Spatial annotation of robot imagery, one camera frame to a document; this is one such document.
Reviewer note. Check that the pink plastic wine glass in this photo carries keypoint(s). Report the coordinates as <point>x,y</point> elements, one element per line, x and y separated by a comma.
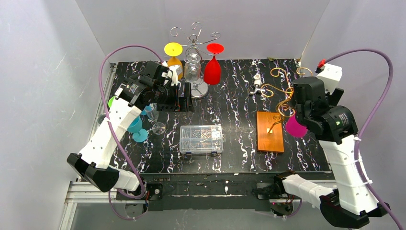
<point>295,129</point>

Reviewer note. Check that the silver wire glass rack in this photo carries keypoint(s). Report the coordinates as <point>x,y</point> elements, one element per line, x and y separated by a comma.
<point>199,89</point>

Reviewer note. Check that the blue plastic wine glass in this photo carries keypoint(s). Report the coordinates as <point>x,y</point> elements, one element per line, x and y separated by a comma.
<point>147,110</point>
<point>135,129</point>

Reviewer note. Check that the clear glass on silver rack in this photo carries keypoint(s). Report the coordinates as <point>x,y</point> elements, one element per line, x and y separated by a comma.
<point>192,67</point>

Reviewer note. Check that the clear glass wine glass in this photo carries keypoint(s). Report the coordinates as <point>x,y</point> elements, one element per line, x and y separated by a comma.
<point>100,118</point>
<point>158,128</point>

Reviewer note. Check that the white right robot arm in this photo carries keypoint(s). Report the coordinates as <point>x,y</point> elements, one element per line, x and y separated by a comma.
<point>351,204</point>

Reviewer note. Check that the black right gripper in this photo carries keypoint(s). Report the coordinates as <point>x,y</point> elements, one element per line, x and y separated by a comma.
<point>337,96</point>

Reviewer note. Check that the orange wooden rack base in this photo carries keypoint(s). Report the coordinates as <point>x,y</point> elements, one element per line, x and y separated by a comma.
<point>269,132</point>

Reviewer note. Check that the clear plastic screw box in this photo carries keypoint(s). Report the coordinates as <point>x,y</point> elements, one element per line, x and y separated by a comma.
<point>201,139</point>

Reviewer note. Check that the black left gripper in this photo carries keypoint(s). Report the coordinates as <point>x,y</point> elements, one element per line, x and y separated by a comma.
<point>177,101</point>

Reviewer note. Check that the red plastic wine glass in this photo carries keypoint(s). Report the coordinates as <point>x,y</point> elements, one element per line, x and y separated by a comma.
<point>212,71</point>

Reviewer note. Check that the yellow plastic wine glass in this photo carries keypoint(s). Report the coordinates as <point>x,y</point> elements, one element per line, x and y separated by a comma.
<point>173,50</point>

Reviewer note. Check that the small silver metal fixture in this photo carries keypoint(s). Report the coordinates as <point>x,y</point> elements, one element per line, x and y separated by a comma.
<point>257,83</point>

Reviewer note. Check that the green plastic wine glass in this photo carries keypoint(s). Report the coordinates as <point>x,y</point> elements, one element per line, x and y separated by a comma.
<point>110,102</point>

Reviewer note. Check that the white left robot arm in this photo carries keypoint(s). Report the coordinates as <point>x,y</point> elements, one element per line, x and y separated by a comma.
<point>92,162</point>

